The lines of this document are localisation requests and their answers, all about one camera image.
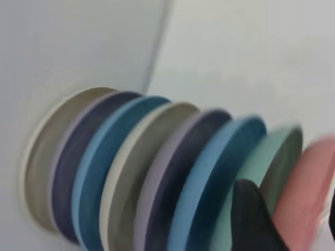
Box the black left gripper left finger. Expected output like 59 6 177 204
229 178 292 251

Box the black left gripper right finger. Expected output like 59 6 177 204
328 187 335 243

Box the pink plate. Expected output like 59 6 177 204
271 134 335 251

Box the green plate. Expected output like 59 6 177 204
208 126 304 251

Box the blue plate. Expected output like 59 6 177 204
166 114 268 251
71 96 171 250

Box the purple plate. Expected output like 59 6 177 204
50 90 142 244
135 108 233 251

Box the beige plate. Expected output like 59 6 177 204
98 101 202 251
19 86 119 234

